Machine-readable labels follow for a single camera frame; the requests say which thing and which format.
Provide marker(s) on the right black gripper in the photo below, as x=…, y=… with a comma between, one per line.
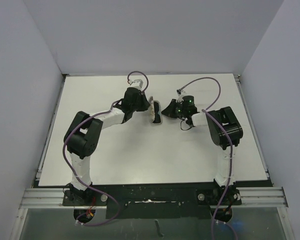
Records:
x=169, y=111

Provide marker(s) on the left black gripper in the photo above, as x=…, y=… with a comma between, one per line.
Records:
x=145, y=104

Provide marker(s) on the map print glasses case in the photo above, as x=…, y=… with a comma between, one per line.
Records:
x=151, y=110

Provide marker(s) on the black sunglasses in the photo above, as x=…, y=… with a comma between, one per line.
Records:
x=157, y=113

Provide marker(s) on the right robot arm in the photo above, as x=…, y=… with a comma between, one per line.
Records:
x=224, y=129

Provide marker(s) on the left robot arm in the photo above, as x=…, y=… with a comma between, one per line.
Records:
x=82, y=137

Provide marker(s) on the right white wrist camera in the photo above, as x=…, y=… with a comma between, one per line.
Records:
x=181, y=93

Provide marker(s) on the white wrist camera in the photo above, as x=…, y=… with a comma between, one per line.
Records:
x=137, y=84
x=181, y=93

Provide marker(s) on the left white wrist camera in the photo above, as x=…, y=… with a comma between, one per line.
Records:
x=137, y=84

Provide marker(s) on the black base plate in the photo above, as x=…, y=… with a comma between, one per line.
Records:
x=154, y=201

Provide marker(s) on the aluminium rail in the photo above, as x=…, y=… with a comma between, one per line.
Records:
x=251, y=197

